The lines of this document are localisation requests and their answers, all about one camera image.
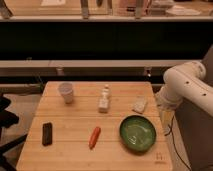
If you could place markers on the green bowl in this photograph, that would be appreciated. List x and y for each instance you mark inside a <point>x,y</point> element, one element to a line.
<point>137,133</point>

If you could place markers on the black office chair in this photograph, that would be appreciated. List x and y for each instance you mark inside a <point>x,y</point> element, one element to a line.
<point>7,119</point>

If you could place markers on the black eraser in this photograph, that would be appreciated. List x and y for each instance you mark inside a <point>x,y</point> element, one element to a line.
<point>47,134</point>

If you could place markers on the white paper cup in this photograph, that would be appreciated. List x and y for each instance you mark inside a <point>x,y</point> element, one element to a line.
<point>66,91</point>

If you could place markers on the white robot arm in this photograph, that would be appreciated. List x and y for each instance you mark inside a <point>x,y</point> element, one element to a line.
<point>185,81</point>

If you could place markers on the white glue bottle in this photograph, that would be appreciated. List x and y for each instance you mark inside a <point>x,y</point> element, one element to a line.
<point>103,105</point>

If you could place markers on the orange carrot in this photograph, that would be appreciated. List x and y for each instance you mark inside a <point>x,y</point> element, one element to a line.
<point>94,137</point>

